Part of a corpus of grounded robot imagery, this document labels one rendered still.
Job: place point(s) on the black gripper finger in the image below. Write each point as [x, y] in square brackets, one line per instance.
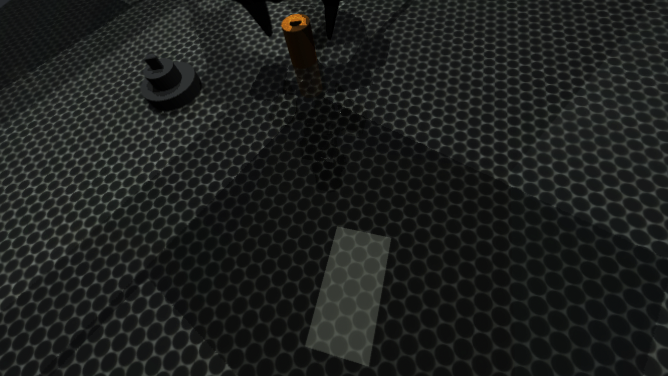
[259, 11]
[331, 8]

